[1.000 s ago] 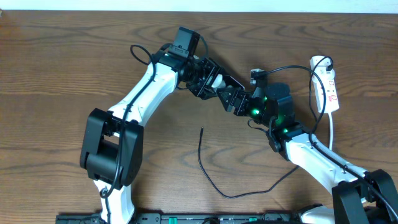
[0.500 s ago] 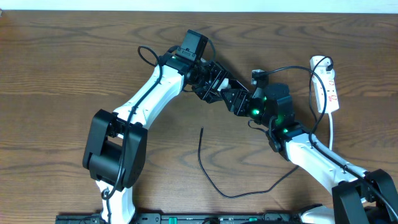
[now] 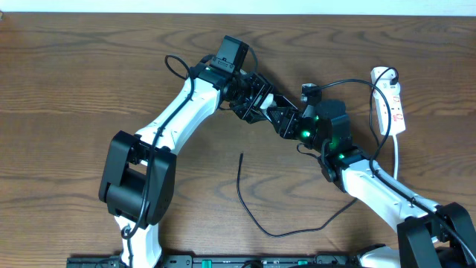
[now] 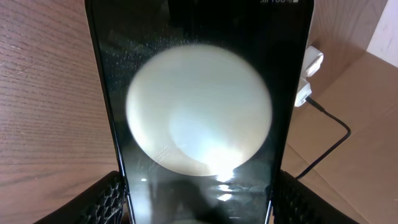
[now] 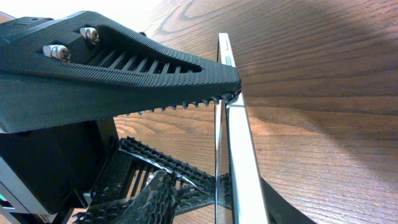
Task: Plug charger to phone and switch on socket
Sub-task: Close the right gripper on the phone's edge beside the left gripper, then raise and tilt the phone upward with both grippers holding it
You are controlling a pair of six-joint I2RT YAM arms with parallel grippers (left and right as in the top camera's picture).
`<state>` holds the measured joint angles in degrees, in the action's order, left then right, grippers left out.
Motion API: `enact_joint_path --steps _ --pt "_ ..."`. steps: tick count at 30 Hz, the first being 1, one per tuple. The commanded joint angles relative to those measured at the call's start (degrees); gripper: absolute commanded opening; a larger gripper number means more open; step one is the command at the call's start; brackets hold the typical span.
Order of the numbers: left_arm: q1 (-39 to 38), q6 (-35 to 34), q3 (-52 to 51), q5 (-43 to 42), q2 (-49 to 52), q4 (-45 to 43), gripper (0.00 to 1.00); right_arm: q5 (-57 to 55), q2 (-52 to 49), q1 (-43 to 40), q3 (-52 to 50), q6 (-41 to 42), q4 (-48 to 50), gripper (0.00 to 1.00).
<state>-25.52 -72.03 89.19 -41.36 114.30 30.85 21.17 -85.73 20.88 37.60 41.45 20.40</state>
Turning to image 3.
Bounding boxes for black smartphone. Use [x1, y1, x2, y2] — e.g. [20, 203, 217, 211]
[260, 93, 274, 110]

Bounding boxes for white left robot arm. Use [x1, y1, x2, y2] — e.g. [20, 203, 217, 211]
[98, 63, 296, 267]

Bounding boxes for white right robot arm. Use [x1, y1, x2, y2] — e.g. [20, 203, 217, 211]
[263, 100, 475, 267]

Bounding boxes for white charger adapter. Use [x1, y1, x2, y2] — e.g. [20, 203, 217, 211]
[370, 66, 401, 95]

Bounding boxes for white power strip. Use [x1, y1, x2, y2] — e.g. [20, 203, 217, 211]
[373, 89, 406, 135]

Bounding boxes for white power strip cord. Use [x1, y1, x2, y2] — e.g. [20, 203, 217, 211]
[392, 134, 399, 181]

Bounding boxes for black charging cable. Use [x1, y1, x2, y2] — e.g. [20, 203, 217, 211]
[236, 66, 400, 238]

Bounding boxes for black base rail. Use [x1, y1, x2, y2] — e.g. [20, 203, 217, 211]
[65, 254, 360, 268]

